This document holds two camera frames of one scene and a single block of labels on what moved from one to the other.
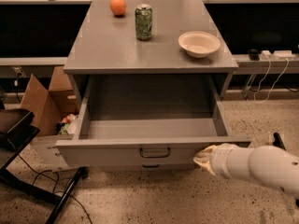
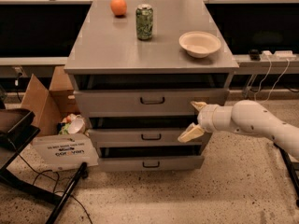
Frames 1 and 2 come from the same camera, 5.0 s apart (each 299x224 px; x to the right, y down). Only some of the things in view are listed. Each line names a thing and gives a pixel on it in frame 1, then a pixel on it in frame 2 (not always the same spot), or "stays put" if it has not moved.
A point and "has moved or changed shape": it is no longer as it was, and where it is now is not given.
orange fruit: (118, 6) stays put
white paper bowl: (199, 44) stays put
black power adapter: (254, 54) stays put
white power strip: (277, 55) stays put
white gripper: (219, 161) to (207, 118)
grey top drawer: (145, 120) has moved or changed shape
